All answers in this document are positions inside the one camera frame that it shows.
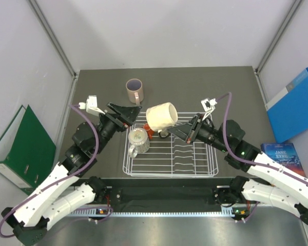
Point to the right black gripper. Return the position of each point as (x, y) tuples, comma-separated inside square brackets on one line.
[(188, 129)]

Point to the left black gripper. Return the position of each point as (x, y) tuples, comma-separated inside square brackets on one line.
[(128, 115)]

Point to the pink iridescent mug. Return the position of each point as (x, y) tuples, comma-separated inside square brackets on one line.
[(135, 91)]

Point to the white floral iridescent mug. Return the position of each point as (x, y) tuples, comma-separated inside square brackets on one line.
[(139, 142)]

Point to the cream dimpled mug black handle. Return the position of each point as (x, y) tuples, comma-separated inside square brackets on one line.
[(161, 117)]

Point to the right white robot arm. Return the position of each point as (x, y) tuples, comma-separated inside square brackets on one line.
[(284, 188)]

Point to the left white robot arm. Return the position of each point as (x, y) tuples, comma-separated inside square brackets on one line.
[(43, 208)]

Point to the small grey cup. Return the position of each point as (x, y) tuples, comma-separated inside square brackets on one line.
[(164, 134)]

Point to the small orange cup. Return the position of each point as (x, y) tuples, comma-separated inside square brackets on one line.
[(149, 131)]

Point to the blue Jane Eyre book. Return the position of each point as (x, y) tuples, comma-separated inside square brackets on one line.
[(285, 154)]

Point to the white wire dish rack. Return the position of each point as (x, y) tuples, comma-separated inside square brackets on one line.
[(170, 157)]

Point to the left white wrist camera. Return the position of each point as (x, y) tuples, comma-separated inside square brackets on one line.
[(91, 106)]

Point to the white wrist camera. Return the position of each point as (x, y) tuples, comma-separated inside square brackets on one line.
[(91, 106), (208, 106)]

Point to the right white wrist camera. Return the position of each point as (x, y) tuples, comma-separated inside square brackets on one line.
[(208, 106)]

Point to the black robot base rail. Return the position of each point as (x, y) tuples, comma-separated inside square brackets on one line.
[(166, 194)]

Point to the green ring binder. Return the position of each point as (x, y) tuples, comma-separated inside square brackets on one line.
[(26, 151)]

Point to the blue ring binder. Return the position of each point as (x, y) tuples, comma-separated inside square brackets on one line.
[(288, 110)]

